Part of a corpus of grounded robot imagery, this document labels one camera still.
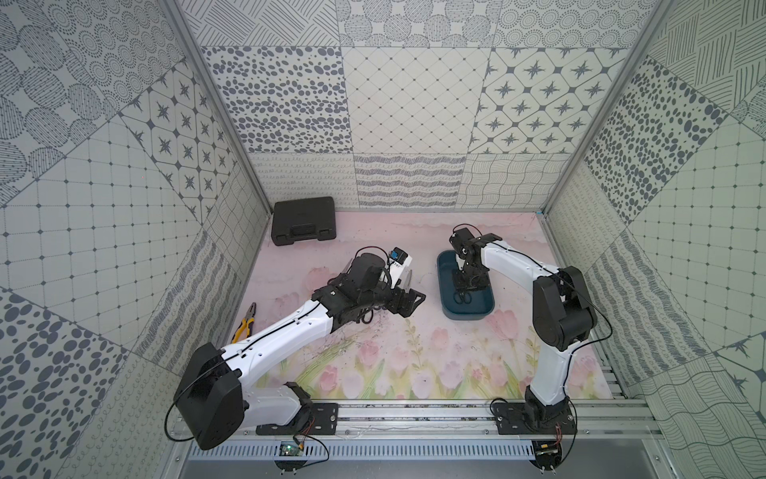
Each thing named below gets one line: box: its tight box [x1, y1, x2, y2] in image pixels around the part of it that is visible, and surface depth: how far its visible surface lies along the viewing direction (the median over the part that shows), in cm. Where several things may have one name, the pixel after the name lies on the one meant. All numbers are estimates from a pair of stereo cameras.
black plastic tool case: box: [271, 196, 337, 247], surface depth 113 cm
